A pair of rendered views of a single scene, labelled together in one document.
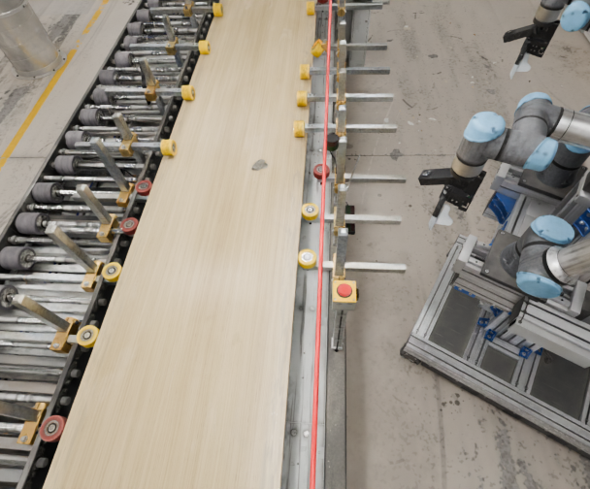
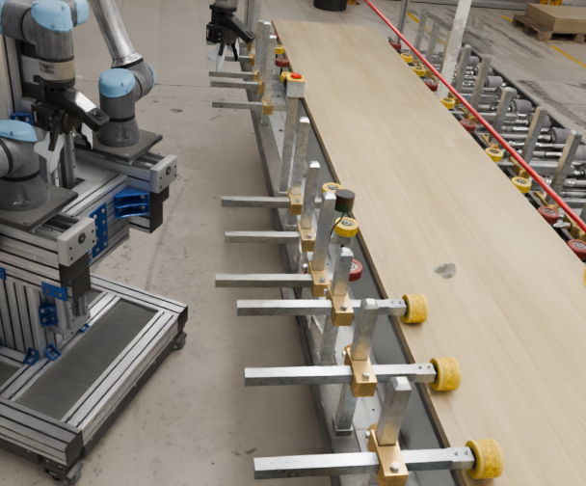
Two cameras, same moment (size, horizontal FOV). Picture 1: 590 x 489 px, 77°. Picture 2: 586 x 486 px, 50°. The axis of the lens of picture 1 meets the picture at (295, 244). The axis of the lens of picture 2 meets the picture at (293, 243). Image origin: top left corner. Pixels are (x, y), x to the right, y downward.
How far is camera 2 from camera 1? 288 cm
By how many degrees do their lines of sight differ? 88
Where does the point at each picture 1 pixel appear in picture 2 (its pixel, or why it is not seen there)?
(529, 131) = not seen: outside the picture
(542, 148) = not seen: outside the picture
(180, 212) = (503, 222)
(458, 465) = (135, 273)
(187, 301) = (430, 166)
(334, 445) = (273, 155)
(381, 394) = (208, 312)
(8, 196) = not seen: outside the picture
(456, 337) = (119, 318)
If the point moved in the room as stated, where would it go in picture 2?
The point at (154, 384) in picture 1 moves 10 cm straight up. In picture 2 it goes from (417, 134) to (422, 114)
